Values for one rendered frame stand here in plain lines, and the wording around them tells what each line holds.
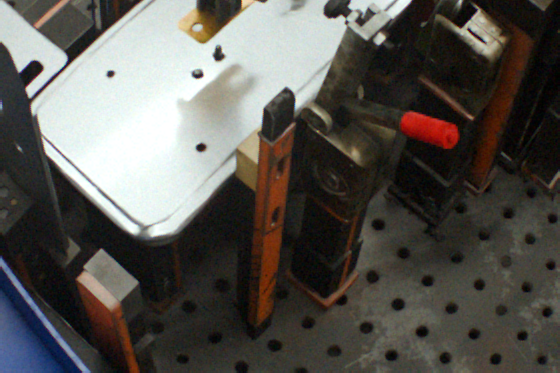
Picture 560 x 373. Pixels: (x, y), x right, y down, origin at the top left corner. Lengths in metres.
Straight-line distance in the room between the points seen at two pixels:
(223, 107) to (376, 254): 0.35
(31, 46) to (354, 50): 0.40
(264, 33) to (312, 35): 0.05
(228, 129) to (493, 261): 0.45
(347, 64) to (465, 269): 0.50
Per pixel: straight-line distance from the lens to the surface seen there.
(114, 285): 0.83
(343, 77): 0.99
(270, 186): 1.00
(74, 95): 1.15
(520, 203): 1.47
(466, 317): 1.39
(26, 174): 0.97
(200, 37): 1.08
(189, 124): 1.12
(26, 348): 1.00
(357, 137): 1.07
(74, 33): 1.22
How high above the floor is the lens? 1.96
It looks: 61 degrees down
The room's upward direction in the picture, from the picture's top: 6 degrees clockwise
